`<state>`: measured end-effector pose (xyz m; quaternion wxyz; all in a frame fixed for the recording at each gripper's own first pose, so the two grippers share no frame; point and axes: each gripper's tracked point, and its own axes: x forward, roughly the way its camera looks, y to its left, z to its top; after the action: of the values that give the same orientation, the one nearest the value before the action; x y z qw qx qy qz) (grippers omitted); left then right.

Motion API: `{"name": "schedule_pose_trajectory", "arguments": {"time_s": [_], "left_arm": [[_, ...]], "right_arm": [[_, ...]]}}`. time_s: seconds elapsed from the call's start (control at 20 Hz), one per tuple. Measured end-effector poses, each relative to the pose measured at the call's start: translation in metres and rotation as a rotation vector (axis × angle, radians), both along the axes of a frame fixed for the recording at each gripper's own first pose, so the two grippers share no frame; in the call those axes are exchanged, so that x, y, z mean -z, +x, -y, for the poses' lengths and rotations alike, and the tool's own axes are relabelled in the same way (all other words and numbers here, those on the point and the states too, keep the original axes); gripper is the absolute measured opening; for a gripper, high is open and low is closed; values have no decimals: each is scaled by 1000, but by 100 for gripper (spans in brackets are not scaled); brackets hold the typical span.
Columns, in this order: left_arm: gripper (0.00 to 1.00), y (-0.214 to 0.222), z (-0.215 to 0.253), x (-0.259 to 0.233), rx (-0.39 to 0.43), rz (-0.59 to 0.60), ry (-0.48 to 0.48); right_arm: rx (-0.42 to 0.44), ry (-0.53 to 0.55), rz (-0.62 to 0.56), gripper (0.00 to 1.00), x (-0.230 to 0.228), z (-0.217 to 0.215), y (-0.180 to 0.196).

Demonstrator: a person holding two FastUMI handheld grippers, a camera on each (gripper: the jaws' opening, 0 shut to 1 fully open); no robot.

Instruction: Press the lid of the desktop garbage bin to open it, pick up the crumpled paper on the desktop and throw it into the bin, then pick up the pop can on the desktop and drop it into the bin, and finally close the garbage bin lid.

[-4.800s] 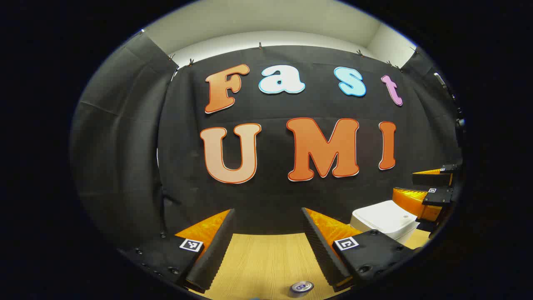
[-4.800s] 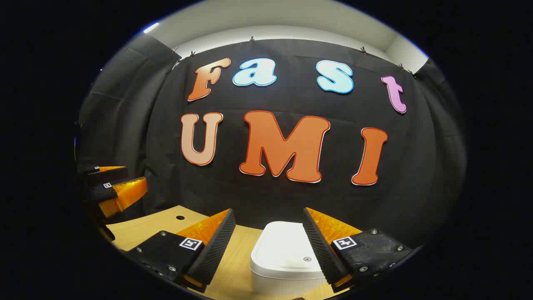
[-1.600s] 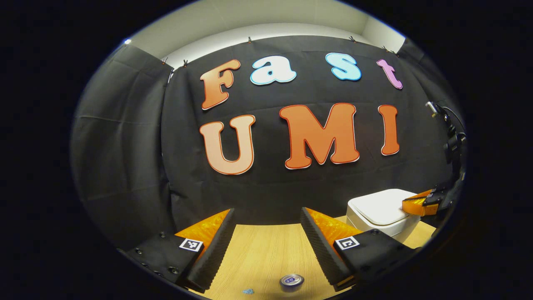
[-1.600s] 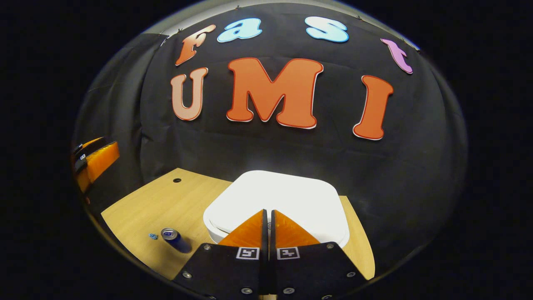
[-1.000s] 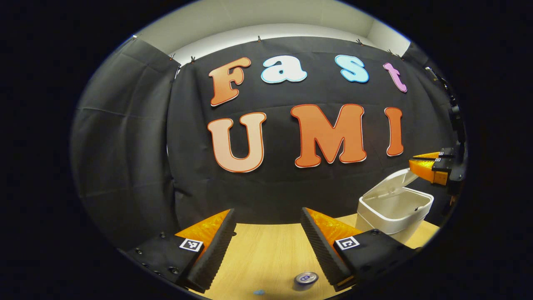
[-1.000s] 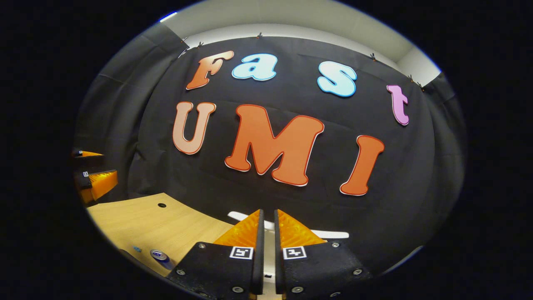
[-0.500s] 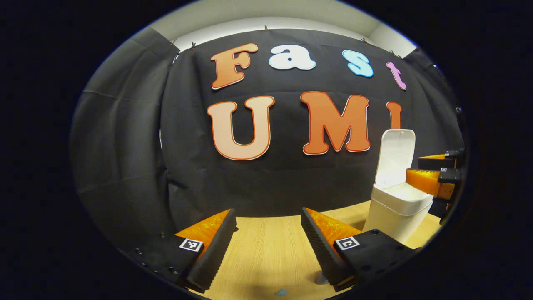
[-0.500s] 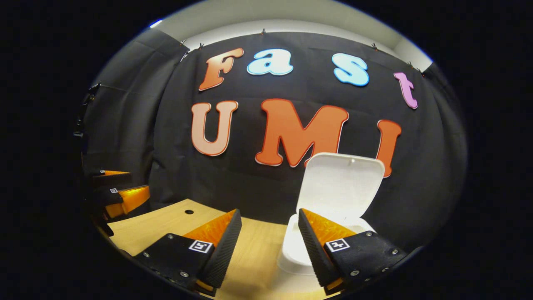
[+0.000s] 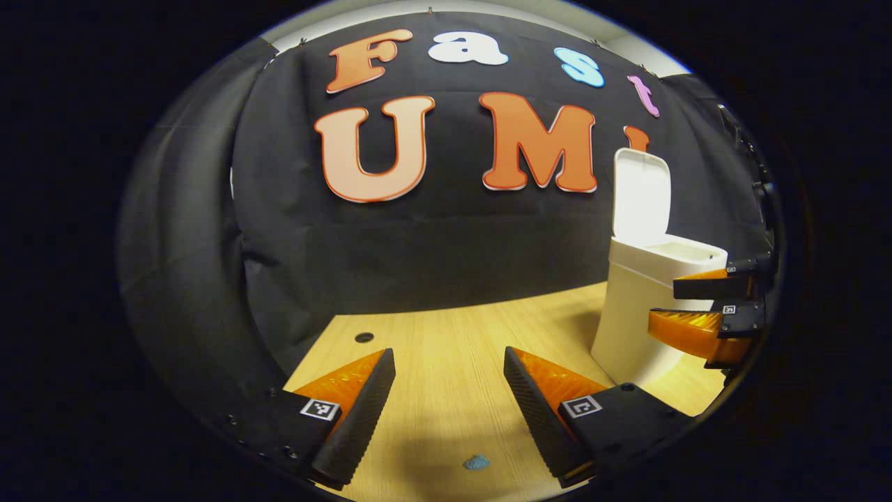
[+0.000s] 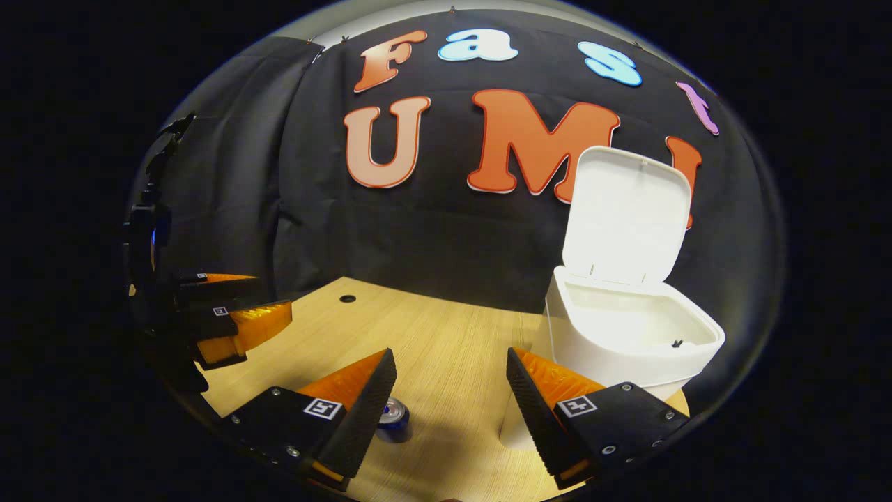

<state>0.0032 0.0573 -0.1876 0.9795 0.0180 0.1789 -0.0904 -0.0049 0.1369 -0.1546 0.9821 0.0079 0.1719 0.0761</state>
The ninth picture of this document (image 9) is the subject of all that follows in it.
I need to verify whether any white desktop garbage bin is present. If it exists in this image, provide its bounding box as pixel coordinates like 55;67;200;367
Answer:
591;148;729;388

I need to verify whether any row of small cloth clips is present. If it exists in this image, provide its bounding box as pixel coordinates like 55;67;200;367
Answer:
265;7;663;77

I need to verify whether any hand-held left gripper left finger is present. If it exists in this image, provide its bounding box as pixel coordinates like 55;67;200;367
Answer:
202;347;397;490

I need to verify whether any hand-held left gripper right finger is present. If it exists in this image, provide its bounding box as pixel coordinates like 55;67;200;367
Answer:
503;346;698;489

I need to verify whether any wooden desktop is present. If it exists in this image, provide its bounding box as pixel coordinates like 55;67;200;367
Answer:
282;279;729;502

